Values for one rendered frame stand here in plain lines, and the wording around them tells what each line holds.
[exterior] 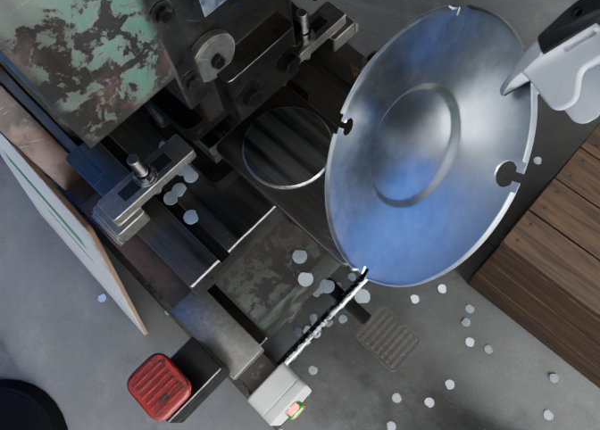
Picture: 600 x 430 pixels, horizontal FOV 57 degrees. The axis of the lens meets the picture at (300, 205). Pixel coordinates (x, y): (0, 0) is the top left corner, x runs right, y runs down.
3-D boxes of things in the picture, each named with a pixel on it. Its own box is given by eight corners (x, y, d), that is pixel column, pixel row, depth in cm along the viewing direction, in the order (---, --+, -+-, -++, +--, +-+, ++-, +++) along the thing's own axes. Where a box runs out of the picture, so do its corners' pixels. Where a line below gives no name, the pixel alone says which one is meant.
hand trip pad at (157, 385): (208, 392, 74) (194, 388, 67) (174, 426, 72) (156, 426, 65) (174, 353, 76) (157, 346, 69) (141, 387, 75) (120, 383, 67)
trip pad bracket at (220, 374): (245, 377, 90) (221, 366, 72) (201, 423, 88) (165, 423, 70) (220, 351, 92) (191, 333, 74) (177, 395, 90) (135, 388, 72)
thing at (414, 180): (304, 232, 71) (298, 231, 71) (380, 11, 67) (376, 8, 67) (458, 342, 47) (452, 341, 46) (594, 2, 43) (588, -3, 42)
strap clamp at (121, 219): (206, 169, 84) (189, 136, 74) (120, 246, 80) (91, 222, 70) (180, 144, 85) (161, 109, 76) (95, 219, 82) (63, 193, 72)
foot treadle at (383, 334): (420, 343, 130) (422, 340, 125) (391, 376, 127) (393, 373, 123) (247, 186, 147) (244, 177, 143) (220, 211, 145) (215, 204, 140)
